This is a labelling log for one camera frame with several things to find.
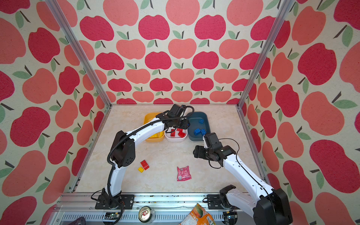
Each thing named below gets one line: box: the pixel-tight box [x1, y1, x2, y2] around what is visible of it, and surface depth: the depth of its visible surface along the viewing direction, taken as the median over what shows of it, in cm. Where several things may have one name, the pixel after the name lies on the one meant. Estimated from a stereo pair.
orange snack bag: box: [179, 202, 217, 225], surface depth 69 cm
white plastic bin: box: [164, 127, 188, 143], surface depth 100 cm
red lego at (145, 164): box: [140, 159, 150, 171], surface depth 88 cm
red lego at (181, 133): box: [176, 128, 187, 138], surface depth 103 cm
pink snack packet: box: [176, 165, 192, 182], surface depth 85 cm
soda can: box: [138, 205, 156, 224], surface depth 63 cm
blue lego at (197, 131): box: [193, 127, 202, 136], surface depth 103 cm
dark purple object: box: [67, 216, 87, 225], surface depth 67 cm
